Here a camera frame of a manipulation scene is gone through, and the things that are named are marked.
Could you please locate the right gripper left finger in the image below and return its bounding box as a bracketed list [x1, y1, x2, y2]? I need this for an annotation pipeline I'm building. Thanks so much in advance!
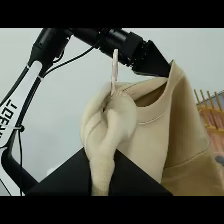
[25, 147, 93, 197]

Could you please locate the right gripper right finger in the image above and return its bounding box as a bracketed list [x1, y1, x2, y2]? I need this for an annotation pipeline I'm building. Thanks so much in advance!
[109, 149, 173, 197]

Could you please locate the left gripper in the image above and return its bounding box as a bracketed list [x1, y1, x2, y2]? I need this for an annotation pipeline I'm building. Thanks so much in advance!
[120, 31, 173, 79]

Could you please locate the beige sweatshirt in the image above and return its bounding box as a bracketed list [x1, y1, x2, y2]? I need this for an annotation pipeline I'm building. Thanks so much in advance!
[79, 59, 224, 197]

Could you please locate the yellow wooden rack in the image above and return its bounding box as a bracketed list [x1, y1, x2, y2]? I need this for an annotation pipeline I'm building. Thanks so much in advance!
[193, 87, 224, 135]

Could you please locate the black cable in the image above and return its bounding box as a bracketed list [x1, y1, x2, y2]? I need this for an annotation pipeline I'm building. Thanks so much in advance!
[41, 42, 102, 80]

